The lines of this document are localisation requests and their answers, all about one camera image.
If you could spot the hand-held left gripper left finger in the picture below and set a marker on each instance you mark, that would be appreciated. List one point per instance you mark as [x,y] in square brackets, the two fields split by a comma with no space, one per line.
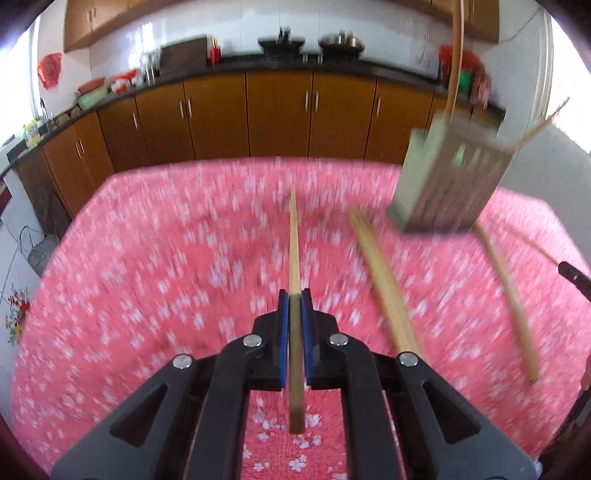
[283,337]

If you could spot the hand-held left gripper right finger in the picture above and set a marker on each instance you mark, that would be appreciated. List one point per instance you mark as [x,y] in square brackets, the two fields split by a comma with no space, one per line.
[307,337]

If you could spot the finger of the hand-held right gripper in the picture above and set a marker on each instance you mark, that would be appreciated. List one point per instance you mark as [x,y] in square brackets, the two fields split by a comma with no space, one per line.
[575,275]

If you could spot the slatted chopstick holder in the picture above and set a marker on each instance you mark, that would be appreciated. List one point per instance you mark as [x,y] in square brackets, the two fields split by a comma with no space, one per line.
[443,194]

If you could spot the pink floral tablecloth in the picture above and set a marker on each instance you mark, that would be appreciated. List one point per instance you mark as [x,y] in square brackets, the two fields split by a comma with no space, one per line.
[138,277]

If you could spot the large red bottle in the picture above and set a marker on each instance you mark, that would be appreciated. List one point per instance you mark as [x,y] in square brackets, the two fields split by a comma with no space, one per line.
[481,90]

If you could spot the wooden lower kitchen cabinets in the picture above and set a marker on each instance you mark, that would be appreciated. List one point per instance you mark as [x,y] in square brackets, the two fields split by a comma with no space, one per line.
[277,115]

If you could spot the wooden kitchen cabinets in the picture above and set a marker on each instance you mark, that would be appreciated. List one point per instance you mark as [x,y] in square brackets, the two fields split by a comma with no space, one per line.
[83,18]
[277,115]

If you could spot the green box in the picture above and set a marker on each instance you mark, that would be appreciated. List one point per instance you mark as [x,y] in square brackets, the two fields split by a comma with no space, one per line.
[464,82]

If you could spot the pale plastic basket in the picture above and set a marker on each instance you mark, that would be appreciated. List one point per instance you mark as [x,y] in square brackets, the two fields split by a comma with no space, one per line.
[41,251]

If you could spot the black kitchen countertop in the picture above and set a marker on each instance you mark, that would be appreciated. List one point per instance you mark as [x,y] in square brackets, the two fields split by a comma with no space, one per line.
[277,64]

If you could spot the white floral cabinet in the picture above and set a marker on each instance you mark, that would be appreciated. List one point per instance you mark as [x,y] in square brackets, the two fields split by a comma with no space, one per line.
[14,286]

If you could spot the black wok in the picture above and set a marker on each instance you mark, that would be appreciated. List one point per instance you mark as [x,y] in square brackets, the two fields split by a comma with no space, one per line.
[281,46]

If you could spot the small red bottle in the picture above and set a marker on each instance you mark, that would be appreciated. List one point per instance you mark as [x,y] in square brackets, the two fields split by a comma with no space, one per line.
[214,53]

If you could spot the lidded cooking pot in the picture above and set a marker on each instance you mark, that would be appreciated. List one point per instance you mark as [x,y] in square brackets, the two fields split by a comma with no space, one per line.
[341,42]

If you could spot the dark wooden cutting board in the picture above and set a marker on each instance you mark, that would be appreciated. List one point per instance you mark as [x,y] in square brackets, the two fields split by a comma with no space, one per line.
[183,56]

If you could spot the red and white plastic bag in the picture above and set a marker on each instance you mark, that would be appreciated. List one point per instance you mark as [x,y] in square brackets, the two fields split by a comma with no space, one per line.
[125,81]

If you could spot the green basin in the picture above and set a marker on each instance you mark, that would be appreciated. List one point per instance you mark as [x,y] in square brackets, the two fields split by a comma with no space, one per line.
[92,100]

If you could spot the red basin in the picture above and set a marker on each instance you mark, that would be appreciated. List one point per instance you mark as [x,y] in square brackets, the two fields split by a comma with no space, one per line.
[91,86]

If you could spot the yellow detergent bottle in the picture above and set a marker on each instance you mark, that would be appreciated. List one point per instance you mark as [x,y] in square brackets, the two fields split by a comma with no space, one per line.
[32,134]

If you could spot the red hanging plastic bag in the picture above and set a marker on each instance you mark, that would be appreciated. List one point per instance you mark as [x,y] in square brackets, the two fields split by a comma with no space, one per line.
[50,69]

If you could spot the wooden upper kitchen cabinets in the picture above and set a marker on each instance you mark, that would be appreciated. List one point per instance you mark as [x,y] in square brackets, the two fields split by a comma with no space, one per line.
[83,18]

